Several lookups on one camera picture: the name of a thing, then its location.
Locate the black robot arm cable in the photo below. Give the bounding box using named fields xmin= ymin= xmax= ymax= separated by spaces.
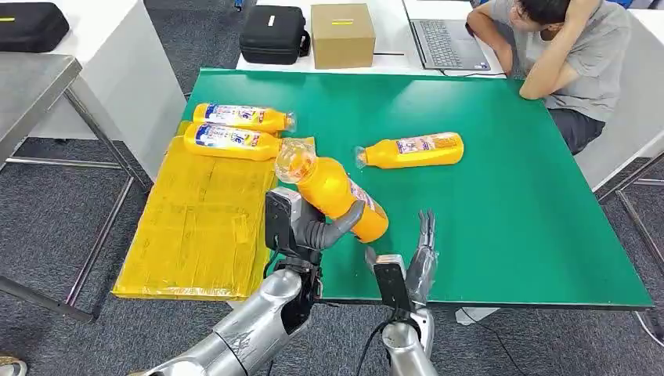
xmin=355 ymin=319 xmax=390 ymax=376

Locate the orange drink bottle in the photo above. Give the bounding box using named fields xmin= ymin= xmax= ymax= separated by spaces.
xmin=355 ymin=132 xmax=465 ymax=170
xmin=273 ymin=137 xmax=390 ymax=244
xmin=192 ymin=103 xmax=298 ymax=134
xmin=182 ymin=122 xmax=283 ymax=162

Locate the yellow plastic sheet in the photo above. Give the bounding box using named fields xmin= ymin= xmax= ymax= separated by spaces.
xmin=112 ymin=120 xmax=316 ymax=302

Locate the steel table frame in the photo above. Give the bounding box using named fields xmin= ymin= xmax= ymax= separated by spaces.
xmin=595 ymin=147 xmax=664 ymax=291

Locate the person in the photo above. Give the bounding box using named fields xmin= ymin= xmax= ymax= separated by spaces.
xmin=465 ymin=0 xmax=634 ymax=156

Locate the white desk with laptop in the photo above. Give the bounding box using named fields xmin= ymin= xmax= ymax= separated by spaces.
xmin=236 ymin=0 xmax=508 ymax=80

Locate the brown cardboard box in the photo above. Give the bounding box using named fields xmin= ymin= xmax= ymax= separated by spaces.
xmin=310 ymin=2 xmax=377 ymax=70

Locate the black case with white tag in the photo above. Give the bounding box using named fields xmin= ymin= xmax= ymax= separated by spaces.
xmin=239 ymin=5 xmax=312 ymax=66

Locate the steel table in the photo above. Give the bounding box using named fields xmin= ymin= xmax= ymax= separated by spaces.
xmin=0 ymin=53 xmax=154 ymax=323

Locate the black laptop cable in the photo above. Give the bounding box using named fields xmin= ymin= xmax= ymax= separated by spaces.
xmin=439 ymin=68 xmax=507 ymax=79

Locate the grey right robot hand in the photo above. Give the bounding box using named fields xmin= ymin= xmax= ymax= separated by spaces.
xmin=364 ymin=208 xmax=440 ymax=309

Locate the person's white shoe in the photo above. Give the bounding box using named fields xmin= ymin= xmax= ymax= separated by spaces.
xmin=0 ymin=355 xmax=28 ymax=376

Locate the green table mat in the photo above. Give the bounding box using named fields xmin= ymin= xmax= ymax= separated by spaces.
xmin=181 ymin=67 xmax=655 ymax=311

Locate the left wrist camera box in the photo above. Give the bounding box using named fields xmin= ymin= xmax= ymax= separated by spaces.
xmin=264 ymin=186 xmax=303 ymax=255

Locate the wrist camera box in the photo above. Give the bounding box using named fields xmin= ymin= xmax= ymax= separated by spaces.
xmin=373 ymin=254 xmax=416 ymax=315
xmin=264 ymin=186 xmax=303 ymax=255

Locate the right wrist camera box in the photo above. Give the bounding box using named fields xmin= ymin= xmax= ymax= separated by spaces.
xmin=373 ymin=254 xmax=416 ymax=315

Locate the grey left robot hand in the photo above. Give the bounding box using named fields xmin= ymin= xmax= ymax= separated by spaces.
xmin=285 ymin=199 xmax=366 ymax=255

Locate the white desk with panel side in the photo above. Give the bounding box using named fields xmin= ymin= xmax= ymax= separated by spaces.
xmin=26 ymin=0 xmax=188 ymax=183

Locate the black case with yellow tag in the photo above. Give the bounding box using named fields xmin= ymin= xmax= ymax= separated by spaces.
xmin=0 ymin=2 xmax=70 ymax=53

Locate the grey laptop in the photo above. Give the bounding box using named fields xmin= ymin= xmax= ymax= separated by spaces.
xmin=402 ymin=0 xmax=492 ymax=71

